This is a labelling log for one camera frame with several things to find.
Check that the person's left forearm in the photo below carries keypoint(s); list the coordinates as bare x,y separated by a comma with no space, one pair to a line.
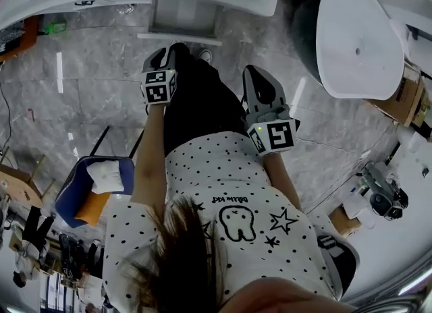
148,156

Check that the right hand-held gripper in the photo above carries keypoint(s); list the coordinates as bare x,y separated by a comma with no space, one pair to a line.
276,136

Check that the green bottle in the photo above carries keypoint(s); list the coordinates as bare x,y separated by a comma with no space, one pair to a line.
55,27

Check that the large cardboard box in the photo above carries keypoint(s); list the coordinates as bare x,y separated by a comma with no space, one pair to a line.
410,92

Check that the person's right white shoe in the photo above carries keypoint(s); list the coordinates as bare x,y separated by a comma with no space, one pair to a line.
206,56

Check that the white cushion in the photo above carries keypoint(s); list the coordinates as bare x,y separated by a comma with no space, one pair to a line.
104,176

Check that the person's head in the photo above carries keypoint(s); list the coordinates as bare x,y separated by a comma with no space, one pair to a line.
276,298

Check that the grey robot device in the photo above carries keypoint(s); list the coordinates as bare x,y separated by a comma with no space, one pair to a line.
381,200

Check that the white bathtub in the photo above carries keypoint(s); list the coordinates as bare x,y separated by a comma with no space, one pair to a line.
354,35

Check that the small cardboard box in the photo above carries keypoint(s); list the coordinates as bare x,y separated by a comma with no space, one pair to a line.
346,224

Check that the person's white polka-dot shirt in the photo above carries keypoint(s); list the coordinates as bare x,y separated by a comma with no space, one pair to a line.
236,176

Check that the blue chair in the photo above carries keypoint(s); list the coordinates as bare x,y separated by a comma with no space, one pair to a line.
67,203

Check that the wooden stool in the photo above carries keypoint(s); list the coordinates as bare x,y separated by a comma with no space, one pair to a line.
17,183

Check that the person's black trousers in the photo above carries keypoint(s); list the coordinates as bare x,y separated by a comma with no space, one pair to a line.
202,102

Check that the orange sofa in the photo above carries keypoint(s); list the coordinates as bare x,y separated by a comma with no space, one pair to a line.
29,35

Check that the black white striped blanket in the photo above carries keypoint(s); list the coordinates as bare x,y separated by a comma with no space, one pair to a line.
10,38

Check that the person's right forearm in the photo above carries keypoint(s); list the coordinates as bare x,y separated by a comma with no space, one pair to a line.
280,176

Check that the person's black backpack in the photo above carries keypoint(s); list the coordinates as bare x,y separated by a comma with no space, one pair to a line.
347,261

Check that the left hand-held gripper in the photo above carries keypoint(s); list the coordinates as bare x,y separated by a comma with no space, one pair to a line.
157,90

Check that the orange cushion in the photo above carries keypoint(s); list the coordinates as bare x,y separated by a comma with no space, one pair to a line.
91,207

